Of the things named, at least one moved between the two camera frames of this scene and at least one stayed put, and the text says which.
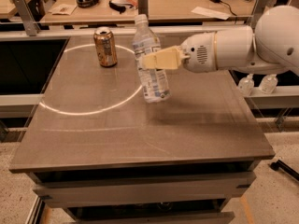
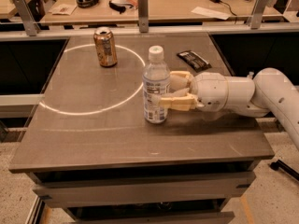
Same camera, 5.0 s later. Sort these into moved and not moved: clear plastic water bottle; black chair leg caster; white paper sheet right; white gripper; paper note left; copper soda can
Moved: white gripper; clear plastic water bottle
Not moved: copper soda can; paper note left; black chair leg caster; white paper sheet right
